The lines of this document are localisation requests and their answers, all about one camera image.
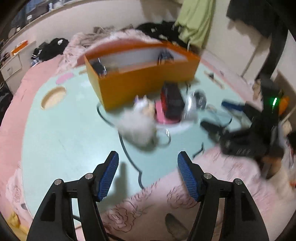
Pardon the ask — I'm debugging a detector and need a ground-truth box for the black clothes pile left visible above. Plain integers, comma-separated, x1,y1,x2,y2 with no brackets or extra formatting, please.
31,38,69,62

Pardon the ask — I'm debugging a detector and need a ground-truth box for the black knitted pouch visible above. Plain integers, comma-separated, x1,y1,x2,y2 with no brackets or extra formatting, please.
161,82,185,121

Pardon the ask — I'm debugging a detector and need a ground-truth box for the chibi figure toy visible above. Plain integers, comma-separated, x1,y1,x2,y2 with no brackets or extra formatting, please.
133,95,157,119

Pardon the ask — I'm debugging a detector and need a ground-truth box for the white drawer cabinet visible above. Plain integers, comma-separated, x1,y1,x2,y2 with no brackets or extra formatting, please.
1,55,22,80

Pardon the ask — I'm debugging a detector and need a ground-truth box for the small orange box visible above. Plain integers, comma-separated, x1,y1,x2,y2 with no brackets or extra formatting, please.
11,40,29,56

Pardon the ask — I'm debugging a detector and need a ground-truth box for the green hanging garment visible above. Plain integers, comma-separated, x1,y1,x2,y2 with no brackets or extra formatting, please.
175,0,215,49

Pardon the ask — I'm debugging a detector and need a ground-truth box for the clear bubble wrap bag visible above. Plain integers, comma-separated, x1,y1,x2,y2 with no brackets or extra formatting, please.
182,90,207,121

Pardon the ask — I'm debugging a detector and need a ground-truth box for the pink floral bed blanket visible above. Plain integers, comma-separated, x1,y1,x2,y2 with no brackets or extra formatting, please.
0,29,296,241

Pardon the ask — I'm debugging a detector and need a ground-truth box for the orange cardboard storage box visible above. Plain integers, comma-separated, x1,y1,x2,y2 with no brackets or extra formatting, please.
83,39,200,111

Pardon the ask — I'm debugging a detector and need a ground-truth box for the black clothes pile right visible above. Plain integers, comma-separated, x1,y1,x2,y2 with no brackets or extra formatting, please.
136,21,186,47

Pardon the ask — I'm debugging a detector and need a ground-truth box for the white fluffy pompom keychain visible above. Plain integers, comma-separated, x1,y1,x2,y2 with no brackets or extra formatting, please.
115,104,157,148

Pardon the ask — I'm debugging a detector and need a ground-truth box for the black clothes pile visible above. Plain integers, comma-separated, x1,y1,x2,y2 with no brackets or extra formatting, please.
136,21,186,47
31,38,69,62

